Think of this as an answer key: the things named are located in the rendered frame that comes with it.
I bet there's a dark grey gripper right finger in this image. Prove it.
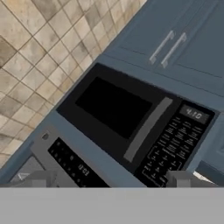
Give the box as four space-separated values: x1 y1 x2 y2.
165 170 219 188

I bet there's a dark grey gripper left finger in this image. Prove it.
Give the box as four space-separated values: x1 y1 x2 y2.
17 170 59 188

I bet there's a black microwave oven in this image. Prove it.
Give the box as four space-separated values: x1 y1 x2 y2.
55 61 217 188

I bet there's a black microwave door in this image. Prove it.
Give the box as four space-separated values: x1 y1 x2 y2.
55 61 182 176

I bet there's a blue cupboard door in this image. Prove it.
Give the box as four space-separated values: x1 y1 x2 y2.
156 0 224 98
103 0 203 72

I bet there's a grey microwave door handle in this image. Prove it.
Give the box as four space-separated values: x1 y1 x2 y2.
122 96 174 164

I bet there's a silver cupboard handle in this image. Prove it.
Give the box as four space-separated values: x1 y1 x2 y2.
160 31 188 69
149 29 176 65

